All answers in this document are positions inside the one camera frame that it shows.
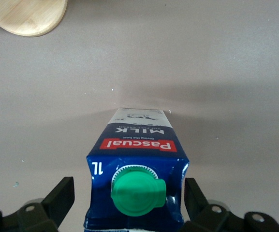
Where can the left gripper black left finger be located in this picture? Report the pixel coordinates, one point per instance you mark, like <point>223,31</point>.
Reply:
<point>57,203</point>

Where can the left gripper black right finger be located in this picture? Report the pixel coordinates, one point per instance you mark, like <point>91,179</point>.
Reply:
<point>202,212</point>

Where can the blue milk carton green cap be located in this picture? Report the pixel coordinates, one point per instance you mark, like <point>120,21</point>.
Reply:
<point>134,169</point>

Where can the wooden mug tree stand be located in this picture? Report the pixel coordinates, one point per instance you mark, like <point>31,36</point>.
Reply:
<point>25,14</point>

